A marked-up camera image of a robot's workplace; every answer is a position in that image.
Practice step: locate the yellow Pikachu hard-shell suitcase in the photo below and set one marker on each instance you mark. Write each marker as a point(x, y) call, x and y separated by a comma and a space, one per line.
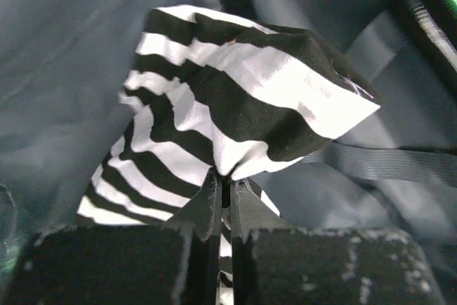
point(64, 61)

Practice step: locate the black white striped cloth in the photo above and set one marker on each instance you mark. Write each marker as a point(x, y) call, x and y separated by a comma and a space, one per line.
point(210, 90)

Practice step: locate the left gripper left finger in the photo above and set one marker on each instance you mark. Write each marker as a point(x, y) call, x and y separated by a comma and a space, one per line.
point(175, 262)

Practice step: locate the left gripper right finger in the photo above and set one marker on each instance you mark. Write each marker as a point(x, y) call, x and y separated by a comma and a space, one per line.
point(277, 263)

